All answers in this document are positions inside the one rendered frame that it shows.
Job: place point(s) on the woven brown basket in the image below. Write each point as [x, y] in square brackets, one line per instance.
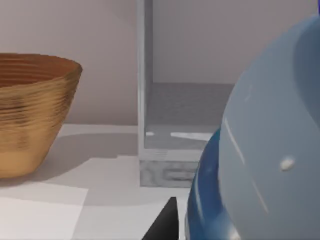
[32, 112]

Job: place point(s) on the grey cabinet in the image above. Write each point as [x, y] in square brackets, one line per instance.
[172, 140]

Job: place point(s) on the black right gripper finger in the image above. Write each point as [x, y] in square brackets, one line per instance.
[168, 222]

